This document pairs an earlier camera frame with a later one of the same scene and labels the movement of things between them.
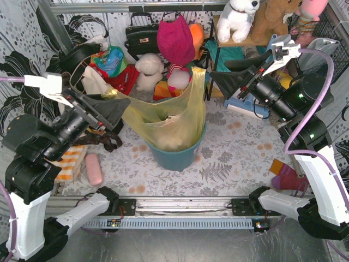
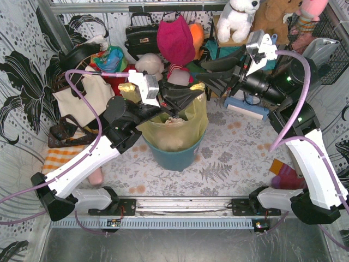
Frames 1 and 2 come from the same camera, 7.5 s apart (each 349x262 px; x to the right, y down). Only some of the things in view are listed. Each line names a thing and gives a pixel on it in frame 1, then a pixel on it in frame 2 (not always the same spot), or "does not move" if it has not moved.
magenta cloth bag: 175,40 does not move
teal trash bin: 180,160 does not move
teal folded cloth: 226,54 does not move
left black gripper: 89,114 -> 164,99
